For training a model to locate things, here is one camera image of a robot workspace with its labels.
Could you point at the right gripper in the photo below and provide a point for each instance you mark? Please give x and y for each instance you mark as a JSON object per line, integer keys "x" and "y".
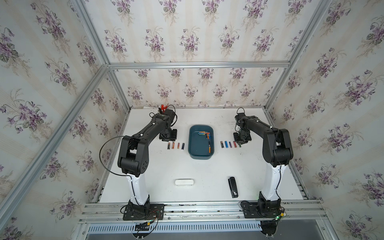
{"x": 237, "y": 140}

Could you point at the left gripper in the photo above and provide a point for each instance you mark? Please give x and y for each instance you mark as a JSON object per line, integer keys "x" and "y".
{"x": 172, "y": 138}

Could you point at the teal plastic storage box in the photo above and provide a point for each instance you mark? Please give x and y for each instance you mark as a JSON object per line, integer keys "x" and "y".
{"x": 201, "y": 142}

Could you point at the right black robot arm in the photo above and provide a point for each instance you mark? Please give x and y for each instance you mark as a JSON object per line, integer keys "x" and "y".
{"x": 277, "y": 152}

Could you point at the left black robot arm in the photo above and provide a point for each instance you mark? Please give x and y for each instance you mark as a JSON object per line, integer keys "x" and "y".
{"x": 133, "y": 157}

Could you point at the white eraser box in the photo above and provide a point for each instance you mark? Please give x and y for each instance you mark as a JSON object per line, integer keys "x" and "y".
{"x": 184, "y": 182}

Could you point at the black stapler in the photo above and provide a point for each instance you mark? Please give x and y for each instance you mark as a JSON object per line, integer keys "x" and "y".
{"x": 233, "y": 187}

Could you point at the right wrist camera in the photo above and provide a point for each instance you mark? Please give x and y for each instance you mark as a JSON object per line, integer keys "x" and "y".
{"x": 240, "y": 117}

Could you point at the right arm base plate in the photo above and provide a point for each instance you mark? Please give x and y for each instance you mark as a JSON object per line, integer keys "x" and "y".
{"x": 261, "y": 210}

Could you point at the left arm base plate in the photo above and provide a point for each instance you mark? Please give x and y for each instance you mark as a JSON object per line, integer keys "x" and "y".
{"x": 149, "y": 212}

